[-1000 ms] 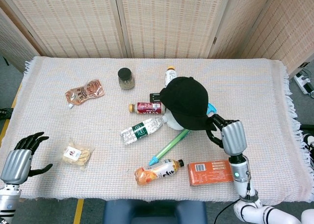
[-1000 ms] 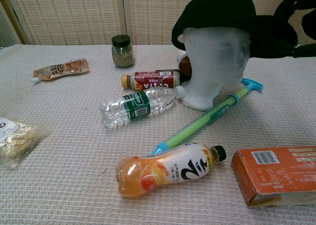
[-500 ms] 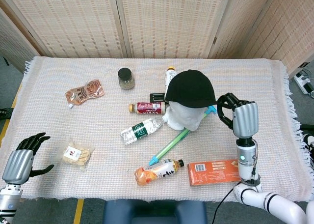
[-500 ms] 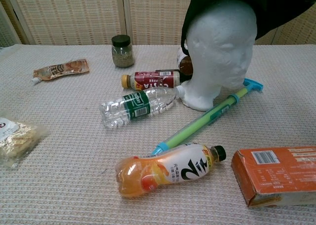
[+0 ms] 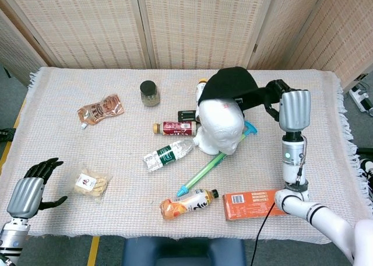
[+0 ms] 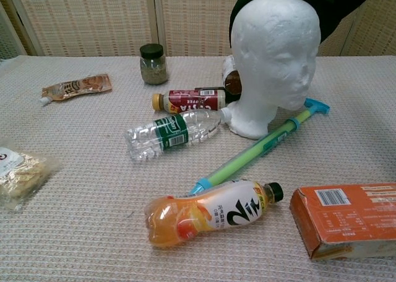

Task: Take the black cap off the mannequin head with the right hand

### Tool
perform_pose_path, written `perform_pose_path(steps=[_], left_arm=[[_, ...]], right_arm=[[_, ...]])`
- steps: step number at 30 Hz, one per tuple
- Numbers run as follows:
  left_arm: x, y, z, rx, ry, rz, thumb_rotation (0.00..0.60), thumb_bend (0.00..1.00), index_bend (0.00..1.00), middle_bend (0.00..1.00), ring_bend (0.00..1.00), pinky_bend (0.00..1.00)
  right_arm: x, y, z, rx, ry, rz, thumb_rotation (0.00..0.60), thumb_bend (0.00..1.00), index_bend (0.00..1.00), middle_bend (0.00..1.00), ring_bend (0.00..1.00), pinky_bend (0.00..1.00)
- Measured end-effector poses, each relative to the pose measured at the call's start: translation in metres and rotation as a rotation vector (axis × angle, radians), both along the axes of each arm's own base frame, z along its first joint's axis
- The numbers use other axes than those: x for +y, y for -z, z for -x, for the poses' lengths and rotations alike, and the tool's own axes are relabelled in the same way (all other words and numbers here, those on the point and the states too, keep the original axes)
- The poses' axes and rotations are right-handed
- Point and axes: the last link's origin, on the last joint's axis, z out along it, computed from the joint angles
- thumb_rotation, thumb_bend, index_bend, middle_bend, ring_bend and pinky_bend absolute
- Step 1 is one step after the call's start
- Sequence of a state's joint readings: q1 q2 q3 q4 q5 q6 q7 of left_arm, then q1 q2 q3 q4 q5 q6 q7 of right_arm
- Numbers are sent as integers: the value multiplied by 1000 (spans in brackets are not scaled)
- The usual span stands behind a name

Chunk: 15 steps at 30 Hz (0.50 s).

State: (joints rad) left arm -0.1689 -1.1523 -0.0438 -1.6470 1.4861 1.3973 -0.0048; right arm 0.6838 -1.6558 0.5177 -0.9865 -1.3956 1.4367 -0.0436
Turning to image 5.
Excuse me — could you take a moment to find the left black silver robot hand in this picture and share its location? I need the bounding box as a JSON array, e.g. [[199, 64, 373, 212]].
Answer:
[[6, 157, 68, 219]]

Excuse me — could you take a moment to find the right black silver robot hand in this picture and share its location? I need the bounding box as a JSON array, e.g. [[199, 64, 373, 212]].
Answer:
[[264, 79, 312, 132]]

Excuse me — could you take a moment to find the white mannequin head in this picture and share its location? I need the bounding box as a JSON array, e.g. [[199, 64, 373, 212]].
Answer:
[[193, 98, 245, 156]]

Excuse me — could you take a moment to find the clear bag of biscuits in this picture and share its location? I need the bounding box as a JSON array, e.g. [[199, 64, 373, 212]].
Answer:
[[72, 166, 112, 203]]

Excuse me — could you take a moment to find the white power strip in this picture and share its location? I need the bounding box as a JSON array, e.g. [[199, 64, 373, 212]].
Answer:
[[349, 82, 373, 117]]

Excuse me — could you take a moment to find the woven folding screen panel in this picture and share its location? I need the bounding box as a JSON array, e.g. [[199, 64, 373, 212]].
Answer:
[[135, 0, 270, 70], [287, 0, 373, 89], [247, 0, 333, 71], [0, 8, 45, 85], [0, 0, 152, 70]]

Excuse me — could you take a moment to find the white woven fringed tablecloth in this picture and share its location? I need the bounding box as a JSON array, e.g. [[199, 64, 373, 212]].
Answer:
[[0, 66, 368, 246]]

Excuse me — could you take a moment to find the black white shoe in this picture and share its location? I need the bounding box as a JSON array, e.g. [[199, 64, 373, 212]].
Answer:
[[356, 157, 373, 198]]

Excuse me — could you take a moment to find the white bottle yellow cap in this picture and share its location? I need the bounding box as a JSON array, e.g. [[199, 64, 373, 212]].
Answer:
[[195, 78, 209, 103]]

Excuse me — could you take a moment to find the orange cardboard box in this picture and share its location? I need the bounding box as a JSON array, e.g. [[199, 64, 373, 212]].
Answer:
[[223, 189, 288, 222]]

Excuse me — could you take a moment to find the small black rectangular device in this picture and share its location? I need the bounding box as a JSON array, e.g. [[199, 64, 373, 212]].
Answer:
[[177, 110, 197, 122]]

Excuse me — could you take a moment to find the green blue toy water gun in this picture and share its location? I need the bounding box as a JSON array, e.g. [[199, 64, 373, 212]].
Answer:
[[176, 121, 259, 198]]

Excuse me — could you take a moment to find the orange sauce pouch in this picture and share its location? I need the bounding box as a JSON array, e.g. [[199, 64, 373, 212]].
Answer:
[[77, 94, 125, 130]]

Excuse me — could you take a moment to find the red label drink bottle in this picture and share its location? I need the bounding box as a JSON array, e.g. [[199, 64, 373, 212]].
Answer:
[[153, 120, 198, 137]]

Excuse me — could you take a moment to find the clear water bottle green label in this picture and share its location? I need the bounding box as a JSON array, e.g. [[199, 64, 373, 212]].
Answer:
[[142, 139, 195, 173]]

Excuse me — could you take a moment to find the orange juice bottle black cap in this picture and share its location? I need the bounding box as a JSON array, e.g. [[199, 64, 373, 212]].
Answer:
[[159, 188, 219, 221]]

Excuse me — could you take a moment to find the glass jar black lid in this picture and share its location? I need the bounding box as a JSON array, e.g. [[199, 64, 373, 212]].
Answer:
[[139, 80, 160, 107]]

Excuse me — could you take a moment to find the blue padded chair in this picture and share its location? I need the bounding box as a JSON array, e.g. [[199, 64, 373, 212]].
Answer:
[[121, 237, 247, 266]]

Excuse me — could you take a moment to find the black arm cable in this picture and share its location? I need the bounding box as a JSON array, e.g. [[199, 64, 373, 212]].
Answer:
[[249, 201, 277, 266]]

